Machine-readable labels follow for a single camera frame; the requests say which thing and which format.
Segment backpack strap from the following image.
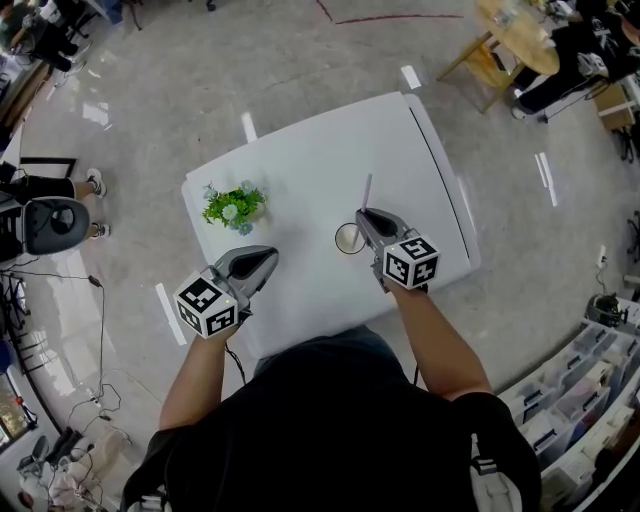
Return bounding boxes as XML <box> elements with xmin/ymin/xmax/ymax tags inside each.
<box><xmin>468</xmin><ymin>432</ymin><xmax>524</xmax><ymax>512</ymax></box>
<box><xmin>132</xmin><ymin>492</ymin><xmax>174</xmax><ymax>512</ymax></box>

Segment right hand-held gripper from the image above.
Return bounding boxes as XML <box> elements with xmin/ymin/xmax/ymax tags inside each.
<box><xmin>355</xmin><ymin>208</ymin><xmax>441</xmax><ymax>294</ymax></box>

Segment person's left forearm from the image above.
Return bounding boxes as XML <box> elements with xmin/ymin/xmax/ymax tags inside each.
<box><xmin>158</xmin><ymin>327</ymin><xmax>236</xmax><ymax>431</ymax></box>

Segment vase of yellow flowers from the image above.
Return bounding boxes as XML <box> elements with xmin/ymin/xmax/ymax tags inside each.
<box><xmin>492</xmin><ymin>0</ymin><xmax>524</xmax><ymax>26</ymax></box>

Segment person's right forearm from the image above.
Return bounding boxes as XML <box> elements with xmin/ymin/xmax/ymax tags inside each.
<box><xmin>389</xmin><ymin>284</ymin><xmax>494</xmax><ymax>401</ymax></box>

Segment black floor cable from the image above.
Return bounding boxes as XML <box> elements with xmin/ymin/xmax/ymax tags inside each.
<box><xmin>0</xmin><ymin>269</ymin><xmax>124</xmax><ymax>424</ymax></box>

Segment white and black backpack rig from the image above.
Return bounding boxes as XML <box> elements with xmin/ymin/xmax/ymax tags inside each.
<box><xmin>0</xmin><ymin>196</ymin><xmax>92</xmax><ymax>264</ymax></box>

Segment small potted flower plant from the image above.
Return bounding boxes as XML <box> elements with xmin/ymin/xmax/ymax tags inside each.
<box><xmin>201</xmin><ymin>179</ymin><xmax>269</xmax><ymax>236</ymax></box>

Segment person's blue jeans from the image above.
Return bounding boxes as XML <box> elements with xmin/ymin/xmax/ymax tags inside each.
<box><xmin>253</xmin><ymin>323</ymin><xmax>397</xmax><ymax>379</ymax></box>

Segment brown cardboard box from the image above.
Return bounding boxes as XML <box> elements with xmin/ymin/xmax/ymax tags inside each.
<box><xmin>592</xmin><ymin>82</ymin><xmax>640</xmax><ymax>134</ymax></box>

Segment round wooden side table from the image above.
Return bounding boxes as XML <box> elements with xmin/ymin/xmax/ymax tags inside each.
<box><xmin>437</xmin><ymin>0</ymin><xmax>561</xmax><ymax>115</ymax></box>

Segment pale purple straw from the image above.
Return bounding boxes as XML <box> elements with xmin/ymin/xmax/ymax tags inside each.
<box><xmin>349</xmin><ymin>172</ymin><xmax>374</xmax><ymax>254</ymax></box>

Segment person's black shirt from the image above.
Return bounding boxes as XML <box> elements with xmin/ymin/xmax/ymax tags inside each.
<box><xmin>119</xmin><ymin>344</ymin><xmax>544</xmax><ymax>512</ymax></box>

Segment heap of white bags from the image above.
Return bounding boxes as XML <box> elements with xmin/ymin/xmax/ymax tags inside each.
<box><xmin>17</xmin><ymin>427</ymin><xmax>132</xmax><ymax>512</ymax></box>

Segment white square table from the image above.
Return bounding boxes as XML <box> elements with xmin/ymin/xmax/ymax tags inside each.
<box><xmin>180</xmin><ymin>90</ymin><xmax>482</xmax><ymax>360</ymax></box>

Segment white shelf of storage bins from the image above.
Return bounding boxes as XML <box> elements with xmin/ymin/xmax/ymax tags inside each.
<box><xmin>497</xmin><ymin>294</ymin><xmax>640</xmax><ymax>512</ymax></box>

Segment dark helmet headset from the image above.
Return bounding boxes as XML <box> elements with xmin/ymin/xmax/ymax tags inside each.
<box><xmin>584</xmin><ymin>292</ymin><xmax>630</xmax><ymax>329</ymax></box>

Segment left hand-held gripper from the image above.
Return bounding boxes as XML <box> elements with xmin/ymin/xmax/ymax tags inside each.
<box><xmin>173</xmin><ymin>244</ymin><xmax>280</xmax><ymax>340</ymax></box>

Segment black metal frame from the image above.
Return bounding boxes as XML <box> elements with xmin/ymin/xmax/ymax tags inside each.
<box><xmin>19</xmin><ymin>156</ymin><xmax>77</xmax><ymax>181</ymax></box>

